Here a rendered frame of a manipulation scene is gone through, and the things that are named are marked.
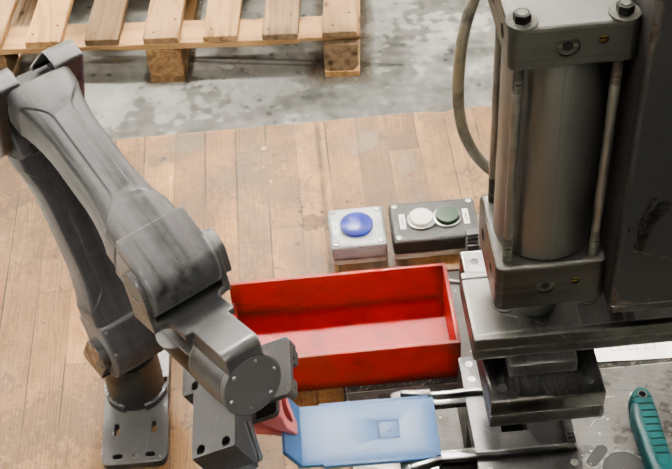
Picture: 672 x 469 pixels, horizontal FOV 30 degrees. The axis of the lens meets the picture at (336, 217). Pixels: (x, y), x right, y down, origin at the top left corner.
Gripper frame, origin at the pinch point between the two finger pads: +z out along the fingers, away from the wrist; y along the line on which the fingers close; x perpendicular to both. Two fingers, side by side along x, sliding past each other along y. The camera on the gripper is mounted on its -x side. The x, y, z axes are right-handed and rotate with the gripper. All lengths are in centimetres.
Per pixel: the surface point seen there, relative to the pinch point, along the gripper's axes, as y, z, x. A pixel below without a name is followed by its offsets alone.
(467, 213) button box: 16.6, 17.3, 34.6
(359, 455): 5.5, 4.0, -3.1
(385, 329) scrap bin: 5.4, 14.3, 19.3
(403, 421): 9.6, 6.1, 0.5
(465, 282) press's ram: 23.0, -8.9, 2.0
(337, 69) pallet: -35, 100, 176
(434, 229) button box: 12.7, 15.5, 32.4
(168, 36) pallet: -68, 72, 180
